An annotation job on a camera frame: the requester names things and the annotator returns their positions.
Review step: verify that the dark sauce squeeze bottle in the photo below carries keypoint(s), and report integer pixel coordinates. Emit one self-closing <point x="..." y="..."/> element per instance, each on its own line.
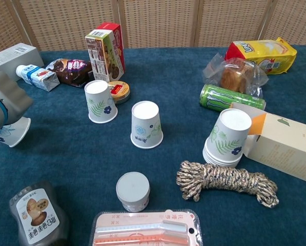
<point x="37" y="217"/>

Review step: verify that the bread in clear plastic bag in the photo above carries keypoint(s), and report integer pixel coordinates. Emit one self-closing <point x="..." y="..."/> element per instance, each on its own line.
<point x="234" y="77"/>

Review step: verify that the long grey cardboard box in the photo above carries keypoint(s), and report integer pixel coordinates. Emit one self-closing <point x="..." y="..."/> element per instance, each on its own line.
<point x="9" y="56"/>

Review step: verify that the round red gold tin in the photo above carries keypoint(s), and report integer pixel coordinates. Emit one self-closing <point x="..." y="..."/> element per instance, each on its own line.
<point x="120" y="91"/>

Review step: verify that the blue carpet table cover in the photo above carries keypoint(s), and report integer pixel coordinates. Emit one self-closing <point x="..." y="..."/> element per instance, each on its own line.
<point x="78" y="166"/>

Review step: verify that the green energy drink can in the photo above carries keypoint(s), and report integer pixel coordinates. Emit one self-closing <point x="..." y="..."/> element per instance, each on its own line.
<point x="219" y="97"/>

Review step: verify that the red green cookie box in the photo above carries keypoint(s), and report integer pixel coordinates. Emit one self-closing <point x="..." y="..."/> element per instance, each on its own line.
<point x="104" y="56"/>

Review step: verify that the brown purple snack bag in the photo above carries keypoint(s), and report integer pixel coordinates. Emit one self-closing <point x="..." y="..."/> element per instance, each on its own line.
<point x="70" y="71"/>

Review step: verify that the yellow red snack bag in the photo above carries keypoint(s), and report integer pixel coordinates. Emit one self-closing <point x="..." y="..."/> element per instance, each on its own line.
<point x="265" y="56"/>

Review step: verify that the pink razor blister pack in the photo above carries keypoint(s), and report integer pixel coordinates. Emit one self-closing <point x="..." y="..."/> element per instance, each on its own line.
<point x="142" y="228"/>

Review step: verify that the white cup large blue flower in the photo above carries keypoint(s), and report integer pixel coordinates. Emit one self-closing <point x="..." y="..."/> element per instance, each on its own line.
<point x="17" y="133"/>

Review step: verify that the white cup green fern print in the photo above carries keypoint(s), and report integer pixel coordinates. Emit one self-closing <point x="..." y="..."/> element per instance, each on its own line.
<point x="99" y="102"/>

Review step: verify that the white cup blue round print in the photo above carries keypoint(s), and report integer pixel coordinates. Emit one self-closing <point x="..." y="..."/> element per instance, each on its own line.
<point x="145" y="123"/>

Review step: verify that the small milk carton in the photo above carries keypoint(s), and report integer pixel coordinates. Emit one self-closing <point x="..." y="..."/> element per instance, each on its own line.
<point x="37" y="77"/>

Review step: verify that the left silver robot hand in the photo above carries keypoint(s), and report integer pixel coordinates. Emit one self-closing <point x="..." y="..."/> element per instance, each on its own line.
<point x="11" y="100"/>

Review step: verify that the paper cups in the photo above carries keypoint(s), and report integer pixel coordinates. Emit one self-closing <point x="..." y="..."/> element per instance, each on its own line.
<point x="227" y="135"/>

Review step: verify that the cream orange carton box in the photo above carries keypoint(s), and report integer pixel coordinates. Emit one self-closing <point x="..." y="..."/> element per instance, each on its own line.
<point x="283" y="146"/>

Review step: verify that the woven bamboo folding screen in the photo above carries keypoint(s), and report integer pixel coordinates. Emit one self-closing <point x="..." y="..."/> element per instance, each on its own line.
<point x="155" y="23"/>

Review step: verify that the white jar with grey lid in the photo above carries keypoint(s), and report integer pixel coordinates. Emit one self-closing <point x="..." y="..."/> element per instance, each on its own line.
<point x="132" y="189"/>

